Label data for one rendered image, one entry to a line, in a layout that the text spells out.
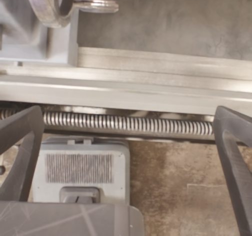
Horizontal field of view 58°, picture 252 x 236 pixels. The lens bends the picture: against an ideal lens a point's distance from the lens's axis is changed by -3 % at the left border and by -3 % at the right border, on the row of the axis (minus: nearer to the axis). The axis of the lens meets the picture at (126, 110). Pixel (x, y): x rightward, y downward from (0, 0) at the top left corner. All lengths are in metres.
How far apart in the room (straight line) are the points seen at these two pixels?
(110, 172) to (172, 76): 0.76
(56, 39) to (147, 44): 0.30
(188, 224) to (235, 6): 1.37
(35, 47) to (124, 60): 0.22
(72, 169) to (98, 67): 0.77
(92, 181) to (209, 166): 0.76
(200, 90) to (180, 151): 0.94
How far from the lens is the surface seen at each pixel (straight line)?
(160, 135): 1.06
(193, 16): 0.76
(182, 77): 0.61
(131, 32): 0.72
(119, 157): 1.22
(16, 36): 0.47
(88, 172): 1.26
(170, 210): 1.67
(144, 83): 0.60
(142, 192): 1.58
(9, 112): 0.78
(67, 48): 0.51
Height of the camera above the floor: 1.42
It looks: 84 degrees down
